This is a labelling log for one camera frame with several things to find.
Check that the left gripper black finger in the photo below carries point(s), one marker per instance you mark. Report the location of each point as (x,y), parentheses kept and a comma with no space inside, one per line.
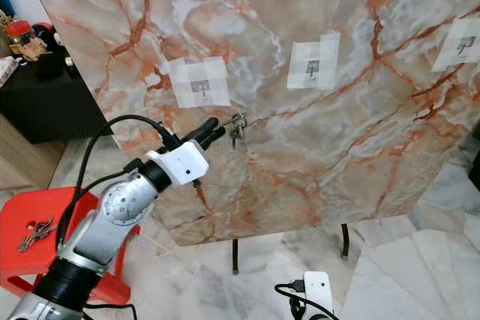
(201,127)
(213,135)

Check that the pink white tissue pack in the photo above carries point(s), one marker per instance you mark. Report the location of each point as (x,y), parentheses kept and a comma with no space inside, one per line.
(7,69)

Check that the black board stand leg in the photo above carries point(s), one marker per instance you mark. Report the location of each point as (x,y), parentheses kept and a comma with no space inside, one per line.
(235,256)
(345,241)

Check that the dark key bunch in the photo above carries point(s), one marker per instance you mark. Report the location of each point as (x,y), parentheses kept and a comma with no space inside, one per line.
(37,235)

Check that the red plastic stool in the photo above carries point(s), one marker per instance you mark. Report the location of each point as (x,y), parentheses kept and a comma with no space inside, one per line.
(22,215)

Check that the blue gold ornament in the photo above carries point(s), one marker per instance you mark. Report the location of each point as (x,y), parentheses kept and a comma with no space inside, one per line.
(7,7)

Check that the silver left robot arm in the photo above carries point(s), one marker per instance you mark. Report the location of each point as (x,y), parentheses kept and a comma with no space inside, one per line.
(97,234)

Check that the black low console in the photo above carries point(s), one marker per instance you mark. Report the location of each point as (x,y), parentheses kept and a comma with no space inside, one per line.
(45,110)

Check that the black tape dispenser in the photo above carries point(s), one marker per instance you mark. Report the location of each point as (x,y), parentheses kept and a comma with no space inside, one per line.
(70,67)

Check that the small grey wall hook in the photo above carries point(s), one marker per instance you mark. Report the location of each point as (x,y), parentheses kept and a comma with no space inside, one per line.
(466,43)
(312,67)
(202,86)

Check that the clear jar with red lid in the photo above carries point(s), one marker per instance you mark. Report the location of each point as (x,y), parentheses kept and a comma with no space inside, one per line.
(19,35)

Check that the black wallet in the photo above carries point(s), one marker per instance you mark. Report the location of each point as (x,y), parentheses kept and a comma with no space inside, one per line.
(49,65)

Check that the orange veined marble board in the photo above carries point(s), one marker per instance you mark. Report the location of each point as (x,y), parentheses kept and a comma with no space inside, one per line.
(345,155)

